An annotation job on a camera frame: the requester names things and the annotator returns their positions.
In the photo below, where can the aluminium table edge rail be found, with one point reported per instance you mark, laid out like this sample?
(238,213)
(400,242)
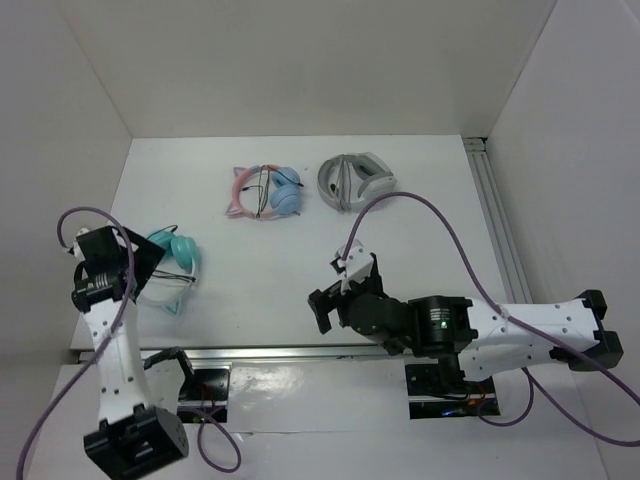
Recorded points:
(201,358)

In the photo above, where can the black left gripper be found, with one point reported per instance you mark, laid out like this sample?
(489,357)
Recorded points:
(148,256)

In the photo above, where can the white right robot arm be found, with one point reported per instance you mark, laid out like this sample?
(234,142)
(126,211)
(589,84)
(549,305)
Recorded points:
(469,335)

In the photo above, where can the grey white gaming headset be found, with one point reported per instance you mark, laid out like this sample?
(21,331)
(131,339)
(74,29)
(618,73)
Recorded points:
(349,182)

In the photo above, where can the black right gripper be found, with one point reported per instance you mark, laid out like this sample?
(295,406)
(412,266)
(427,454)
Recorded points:
(324,300)

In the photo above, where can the aluminium side rail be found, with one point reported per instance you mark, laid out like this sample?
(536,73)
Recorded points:
(505,249)

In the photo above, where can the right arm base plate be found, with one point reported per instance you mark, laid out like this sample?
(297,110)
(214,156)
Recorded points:
(430,398)

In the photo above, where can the teal cat-ear headphones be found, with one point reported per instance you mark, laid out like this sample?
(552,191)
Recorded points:
(177,273)

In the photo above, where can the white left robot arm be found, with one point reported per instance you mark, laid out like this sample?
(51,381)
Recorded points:
(139,431)

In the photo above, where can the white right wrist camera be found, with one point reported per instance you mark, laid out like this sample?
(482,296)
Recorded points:
(352,265)

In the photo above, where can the pink blue cat-ear headphones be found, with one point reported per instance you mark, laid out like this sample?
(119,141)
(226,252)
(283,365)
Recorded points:
(279,192)

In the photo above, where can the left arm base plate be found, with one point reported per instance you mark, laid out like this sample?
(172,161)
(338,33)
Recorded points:
(207,392)

